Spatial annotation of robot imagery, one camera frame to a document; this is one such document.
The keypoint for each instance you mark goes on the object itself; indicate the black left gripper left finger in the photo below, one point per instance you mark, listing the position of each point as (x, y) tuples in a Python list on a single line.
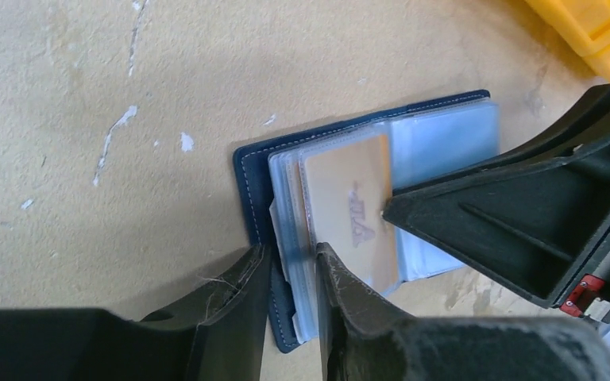
[(216, 332)]

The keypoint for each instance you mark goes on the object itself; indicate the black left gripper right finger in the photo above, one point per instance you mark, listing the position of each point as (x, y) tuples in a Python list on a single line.
[(363, 336)]

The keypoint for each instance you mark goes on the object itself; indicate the yellow plastic bin tray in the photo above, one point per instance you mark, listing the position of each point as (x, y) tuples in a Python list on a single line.
[(584, 25)]

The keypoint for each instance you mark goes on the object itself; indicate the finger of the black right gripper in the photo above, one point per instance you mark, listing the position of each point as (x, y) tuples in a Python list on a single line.
[(535, 219)]

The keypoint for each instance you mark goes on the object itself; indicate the blue leather card holder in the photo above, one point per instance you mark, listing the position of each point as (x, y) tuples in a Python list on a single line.
[(425, 140)]

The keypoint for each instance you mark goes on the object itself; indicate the gold credit card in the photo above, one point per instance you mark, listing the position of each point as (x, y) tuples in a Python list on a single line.
[(346, 185)]

